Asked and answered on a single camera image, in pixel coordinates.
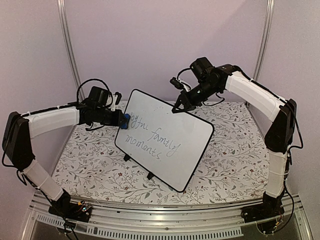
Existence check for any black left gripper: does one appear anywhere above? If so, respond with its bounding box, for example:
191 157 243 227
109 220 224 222
95 107 127 127

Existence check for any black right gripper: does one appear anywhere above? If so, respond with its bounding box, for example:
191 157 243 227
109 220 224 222
172 80 219 115

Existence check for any blue whiteboard eraser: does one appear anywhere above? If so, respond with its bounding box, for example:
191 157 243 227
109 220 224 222
120 113 131 130

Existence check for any white whiteboard black frame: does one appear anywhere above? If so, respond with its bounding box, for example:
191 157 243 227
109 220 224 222
115 89 215 193

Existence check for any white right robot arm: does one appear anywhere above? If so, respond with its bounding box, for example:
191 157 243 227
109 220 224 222
169 57 298 218

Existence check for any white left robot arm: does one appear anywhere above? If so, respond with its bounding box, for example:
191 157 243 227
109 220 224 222
2 86 130 217

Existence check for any floral patterned table mat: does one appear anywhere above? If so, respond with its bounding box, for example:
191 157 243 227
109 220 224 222
52 102 269 205

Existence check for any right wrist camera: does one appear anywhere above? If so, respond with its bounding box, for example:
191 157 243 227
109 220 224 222
169 77 184 90

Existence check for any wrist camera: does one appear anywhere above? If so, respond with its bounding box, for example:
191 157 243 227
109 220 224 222
113 92 122 106
169 77 184 90

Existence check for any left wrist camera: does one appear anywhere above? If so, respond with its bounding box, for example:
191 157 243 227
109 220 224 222
113 92 122 106

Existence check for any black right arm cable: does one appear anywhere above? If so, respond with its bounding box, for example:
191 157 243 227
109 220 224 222
176 67 193 82

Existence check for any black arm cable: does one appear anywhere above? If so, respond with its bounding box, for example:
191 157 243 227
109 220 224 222
176 67 193 82
76 78 112 102

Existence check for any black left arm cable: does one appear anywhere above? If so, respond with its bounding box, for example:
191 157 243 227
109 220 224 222
76 78 112 102

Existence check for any right aluminium frame post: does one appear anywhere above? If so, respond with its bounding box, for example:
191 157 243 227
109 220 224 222
253 0 275 81

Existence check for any aluminium frame post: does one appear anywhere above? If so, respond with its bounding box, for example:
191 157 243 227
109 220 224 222
253 0 275 81
56 0 81 88

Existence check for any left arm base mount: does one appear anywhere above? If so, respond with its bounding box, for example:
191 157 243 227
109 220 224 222
48 198 92 223

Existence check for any left aluminium frame post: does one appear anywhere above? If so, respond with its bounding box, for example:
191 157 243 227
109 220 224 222
56 0 81 88

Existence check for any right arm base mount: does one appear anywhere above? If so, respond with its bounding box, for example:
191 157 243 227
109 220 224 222
240 194 285 223

